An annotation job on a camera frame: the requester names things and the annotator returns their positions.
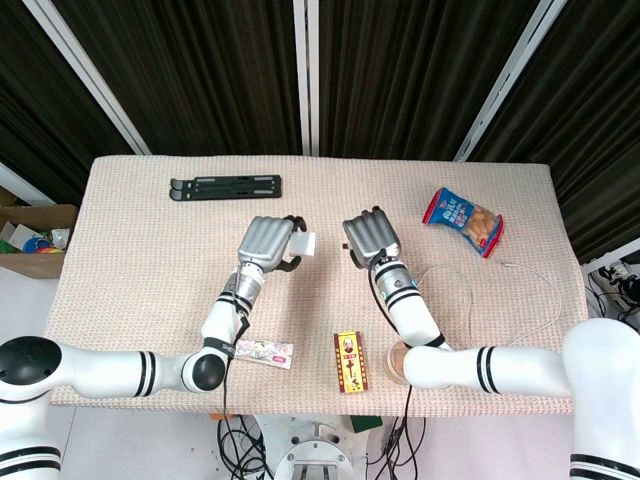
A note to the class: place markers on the black folding laptop stand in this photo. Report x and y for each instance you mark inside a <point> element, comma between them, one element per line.
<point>225,187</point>

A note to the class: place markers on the white frame post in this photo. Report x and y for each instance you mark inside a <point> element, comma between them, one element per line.
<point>306,75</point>
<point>85,75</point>
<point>502,80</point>

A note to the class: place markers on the colourful round toy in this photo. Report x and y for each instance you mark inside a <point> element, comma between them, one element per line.
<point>37,246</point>

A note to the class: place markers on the blue snack bag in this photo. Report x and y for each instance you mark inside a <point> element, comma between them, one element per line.
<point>462,217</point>

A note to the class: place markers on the cardboard box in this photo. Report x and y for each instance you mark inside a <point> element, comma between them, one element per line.
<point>30,265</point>

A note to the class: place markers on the pink white sachet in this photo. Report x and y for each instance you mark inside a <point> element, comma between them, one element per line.
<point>265,352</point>

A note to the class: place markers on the white rectangular block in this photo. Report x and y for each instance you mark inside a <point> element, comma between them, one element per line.
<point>305,244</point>

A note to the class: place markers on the beige woven tablecloth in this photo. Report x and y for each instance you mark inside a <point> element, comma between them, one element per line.
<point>150,270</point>

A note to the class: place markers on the dark pleated curtain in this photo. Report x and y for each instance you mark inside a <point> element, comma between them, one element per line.
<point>210,75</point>

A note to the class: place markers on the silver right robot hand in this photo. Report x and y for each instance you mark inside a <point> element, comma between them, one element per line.
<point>370,232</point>

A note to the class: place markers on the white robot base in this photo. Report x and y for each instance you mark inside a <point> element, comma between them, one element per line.
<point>312,450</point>

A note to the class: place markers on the black white sneaker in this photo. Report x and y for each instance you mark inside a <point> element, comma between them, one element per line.
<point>622,280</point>

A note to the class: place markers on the yellow red carton box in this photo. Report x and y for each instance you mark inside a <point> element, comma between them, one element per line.
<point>352,362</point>

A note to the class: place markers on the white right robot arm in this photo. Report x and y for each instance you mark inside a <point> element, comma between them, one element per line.
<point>525,370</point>

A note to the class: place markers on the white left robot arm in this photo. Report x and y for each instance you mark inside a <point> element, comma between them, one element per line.
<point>100,370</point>

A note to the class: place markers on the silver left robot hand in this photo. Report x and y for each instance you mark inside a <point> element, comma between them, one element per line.
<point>262,240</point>

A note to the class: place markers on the round brown cup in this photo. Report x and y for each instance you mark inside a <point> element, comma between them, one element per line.
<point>395,362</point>

